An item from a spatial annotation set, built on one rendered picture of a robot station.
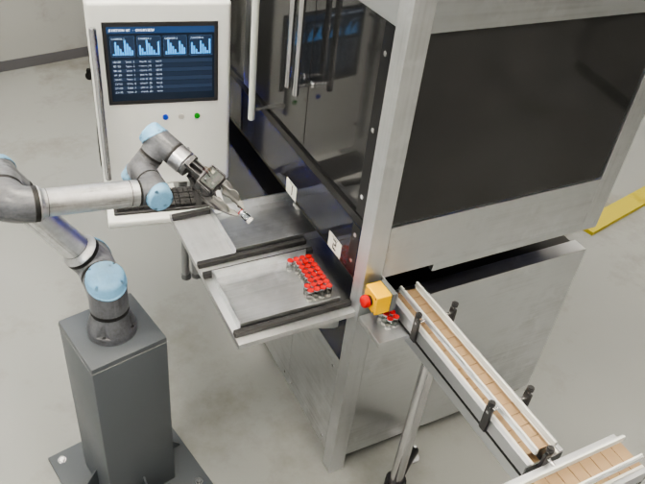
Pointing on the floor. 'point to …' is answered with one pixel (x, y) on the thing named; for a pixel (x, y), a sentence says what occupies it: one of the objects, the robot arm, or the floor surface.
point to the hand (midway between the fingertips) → (237, 210)
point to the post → (379, 208)
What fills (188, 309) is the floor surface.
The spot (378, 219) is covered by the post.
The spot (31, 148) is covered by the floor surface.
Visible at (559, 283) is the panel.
